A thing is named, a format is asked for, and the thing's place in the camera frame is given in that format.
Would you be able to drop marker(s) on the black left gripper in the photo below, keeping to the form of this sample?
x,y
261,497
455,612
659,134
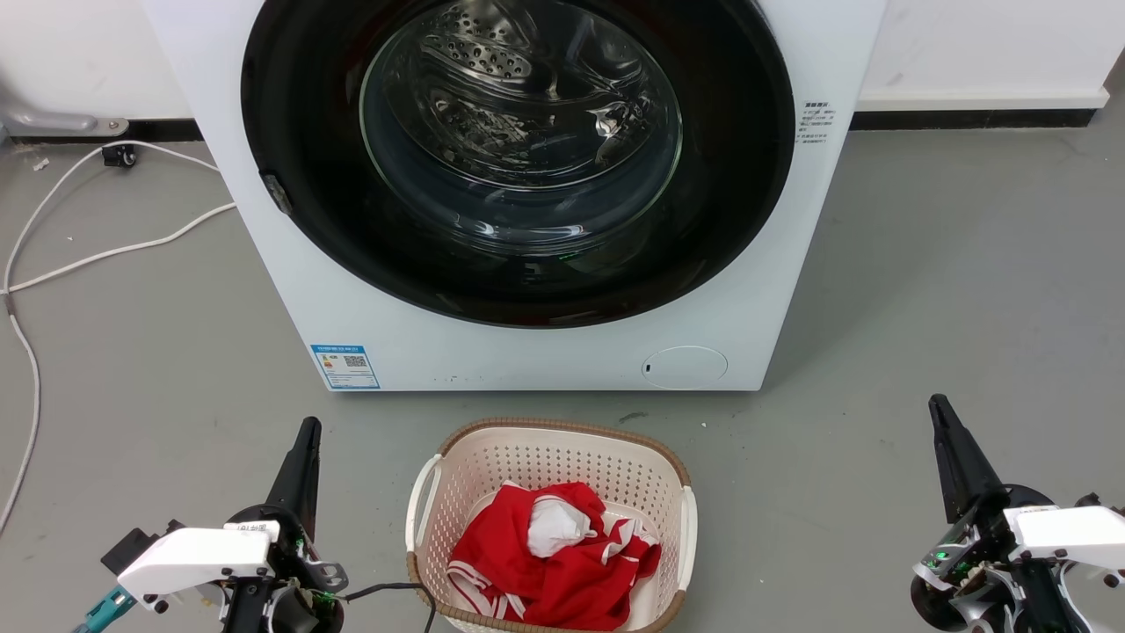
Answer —
x,y
290,589

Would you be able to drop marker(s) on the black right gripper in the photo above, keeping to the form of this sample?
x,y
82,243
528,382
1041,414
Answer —
x,y
976,571

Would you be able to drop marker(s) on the white front-load washing machine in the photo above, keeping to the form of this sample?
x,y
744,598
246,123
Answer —
x,y
290,299

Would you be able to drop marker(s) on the black round glass washer door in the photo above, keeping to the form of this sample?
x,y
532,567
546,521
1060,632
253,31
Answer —
x,y
303,176

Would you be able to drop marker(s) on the blue energy label sticker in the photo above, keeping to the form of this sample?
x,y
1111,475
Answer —
x,y
345,367

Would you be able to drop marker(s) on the cream plastic laundry basket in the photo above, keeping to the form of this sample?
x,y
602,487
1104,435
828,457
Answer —
x,y
545,457

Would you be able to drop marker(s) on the white cloth garment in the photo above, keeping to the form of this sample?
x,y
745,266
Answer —
x,y
555,526

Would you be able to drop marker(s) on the red white-striped garment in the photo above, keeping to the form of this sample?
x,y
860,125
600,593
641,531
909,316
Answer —
x,y
562,585

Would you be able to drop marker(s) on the round white filter cover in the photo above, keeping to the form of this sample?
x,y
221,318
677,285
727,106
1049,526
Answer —
x,y
685,367

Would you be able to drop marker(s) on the black baseboard strip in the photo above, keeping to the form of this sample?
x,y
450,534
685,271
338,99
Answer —
x,y
967,120

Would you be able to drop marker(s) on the small printed text sticker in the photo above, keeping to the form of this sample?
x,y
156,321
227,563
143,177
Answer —
x,y
815,123

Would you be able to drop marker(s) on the small black caster wheel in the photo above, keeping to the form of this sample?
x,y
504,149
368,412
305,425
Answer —
x,y
120,156

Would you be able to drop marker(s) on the steel washer drum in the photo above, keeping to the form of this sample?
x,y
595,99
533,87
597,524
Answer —
x,y
518,114

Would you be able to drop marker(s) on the grey pipe fixture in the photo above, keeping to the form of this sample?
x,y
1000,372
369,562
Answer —
x,y
53,120

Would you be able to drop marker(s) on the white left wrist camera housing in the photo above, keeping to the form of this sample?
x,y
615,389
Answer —
x,y
193,558

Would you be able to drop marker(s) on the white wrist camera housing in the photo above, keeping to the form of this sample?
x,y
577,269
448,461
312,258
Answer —
x,y
193,558
1072,532

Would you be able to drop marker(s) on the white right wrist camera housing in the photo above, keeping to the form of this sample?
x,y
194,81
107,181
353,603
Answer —
x,y
1072,532

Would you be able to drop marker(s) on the white wall ledge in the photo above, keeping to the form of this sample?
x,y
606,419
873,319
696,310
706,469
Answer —
x,y
976,98

